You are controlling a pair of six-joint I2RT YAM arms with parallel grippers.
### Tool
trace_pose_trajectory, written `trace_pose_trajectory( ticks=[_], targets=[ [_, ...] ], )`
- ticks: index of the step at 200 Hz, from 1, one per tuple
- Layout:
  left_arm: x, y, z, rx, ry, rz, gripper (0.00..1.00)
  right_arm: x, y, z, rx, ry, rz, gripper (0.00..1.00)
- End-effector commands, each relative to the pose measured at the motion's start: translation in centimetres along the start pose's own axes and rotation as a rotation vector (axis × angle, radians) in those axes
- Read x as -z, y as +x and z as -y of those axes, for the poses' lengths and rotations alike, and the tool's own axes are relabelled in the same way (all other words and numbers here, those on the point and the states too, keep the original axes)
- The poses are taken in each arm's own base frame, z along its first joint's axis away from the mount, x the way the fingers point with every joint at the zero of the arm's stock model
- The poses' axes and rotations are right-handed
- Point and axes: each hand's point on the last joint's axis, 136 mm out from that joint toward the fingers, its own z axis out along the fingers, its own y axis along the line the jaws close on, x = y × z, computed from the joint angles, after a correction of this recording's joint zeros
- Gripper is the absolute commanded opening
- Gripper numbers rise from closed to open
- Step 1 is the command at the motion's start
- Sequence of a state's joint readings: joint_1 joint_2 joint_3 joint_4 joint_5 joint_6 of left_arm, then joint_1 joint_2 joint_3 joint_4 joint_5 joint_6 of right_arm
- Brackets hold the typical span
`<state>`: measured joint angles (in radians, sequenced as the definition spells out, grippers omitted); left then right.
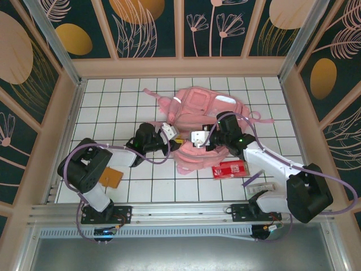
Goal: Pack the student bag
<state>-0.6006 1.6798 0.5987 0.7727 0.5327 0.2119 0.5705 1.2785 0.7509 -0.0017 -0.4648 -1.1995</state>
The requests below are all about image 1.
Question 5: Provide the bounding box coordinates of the purple cable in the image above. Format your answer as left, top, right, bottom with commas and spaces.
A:
62, 129, 177, 244
196, 111, 359, 243

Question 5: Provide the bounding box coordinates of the grey slotted cable duct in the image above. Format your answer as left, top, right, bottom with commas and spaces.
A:
39, 225, 254, 241

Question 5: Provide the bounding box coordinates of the aluminium side rail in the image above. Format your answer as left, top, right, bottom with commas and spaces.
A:
43, 80, 87, 204

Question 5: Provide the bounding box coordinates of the aluminium mounting rail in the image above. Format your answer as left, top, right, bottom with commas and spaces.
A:
27, 199, 336, 226

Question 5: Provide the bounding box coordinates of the small white labelled box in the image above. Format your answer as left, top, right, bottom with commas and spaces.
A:
247, 182, 276, 195

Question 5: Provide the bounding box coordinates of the brown leather wallet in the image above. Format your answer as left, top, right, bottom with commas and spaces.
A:
100, 166, 125, 189

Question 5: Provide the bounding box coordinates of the small controller board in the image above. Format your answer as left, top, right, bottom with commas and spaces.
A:
252, 224, 284, 241
93, 226, 118, 237

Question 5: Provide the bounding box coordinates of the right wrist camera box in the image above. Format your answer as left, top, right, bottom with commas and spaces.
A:
191, 130, 212, 148

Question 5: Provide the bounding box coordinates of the purple pen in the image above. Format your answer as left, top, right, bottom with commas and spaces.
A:
241, 170, 265, 187

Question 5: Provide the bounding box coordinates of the red packet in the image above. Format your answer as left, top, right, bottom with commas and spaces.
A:
212, 159, 250, 181

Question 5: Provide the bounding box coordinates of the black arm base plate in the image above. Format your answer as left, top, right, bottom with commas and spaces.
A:
81, 205, 133, 225
230, 203, 283, 222

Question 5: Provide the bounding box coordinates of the aluminium frame post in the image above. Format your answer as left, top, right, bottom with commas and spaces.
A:
277, 0, 325, 82
23, 0, 87, 85

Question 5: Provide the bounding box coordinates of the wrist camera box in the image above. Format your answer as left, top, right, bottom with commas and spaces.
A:
160, 123, 181, 141
191, 130, 212, 148

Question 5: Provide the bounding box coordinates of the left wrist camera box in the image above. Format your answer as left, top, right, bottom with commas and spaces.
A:
160, 123, 181, 141

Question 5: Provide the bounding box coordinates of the grey metal sheet panel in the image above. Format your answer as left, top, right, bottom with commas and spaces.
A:
28, 237, 339, 271

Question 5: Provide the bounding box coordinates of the pink backpack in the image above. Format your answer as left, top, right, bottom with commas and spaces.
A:
142, 86, 275, 175

